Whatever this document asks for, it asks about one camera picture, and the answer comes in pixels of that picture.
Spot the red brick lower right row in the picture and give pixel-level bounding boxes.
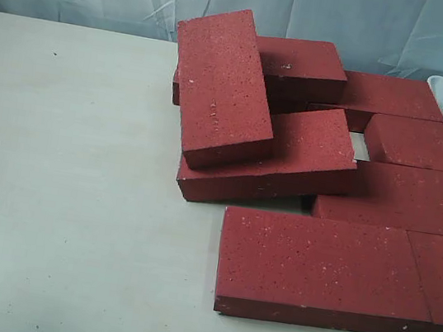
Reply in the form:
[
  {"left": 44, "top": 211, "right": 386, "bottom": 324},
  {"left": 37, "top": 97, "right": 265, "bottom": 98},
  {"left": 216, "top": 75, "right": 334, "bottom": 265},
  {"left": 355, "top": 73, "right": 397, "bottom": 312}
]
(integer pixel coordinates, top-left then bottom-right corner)
[{"left": 311, "top": 161, "right": 443, "bottom": 236}]

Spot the red brick top stacked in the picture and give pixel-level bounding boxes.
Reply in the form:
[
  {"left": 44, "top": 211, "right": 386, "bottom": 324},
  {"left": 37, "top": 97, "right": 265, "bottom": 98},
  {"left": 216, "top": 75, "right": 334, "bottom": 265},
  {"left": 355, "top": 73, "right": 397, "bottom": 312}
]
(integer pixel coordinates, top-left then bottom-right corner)
[{"left": 257, "top": 36, "right": 347, "bottom": 115}]

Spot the red brick front large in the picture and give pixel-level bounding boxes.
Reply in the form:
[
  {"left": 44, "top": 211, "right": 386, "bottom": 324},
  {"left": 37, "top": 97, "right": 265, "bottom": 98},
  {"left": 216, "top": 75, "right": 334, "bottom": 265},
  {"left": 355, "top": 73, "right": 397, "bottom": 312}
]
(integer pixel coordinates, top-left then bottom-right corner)
[{"left": 214, "top": 206, "right": 431, "bottom": 332}]

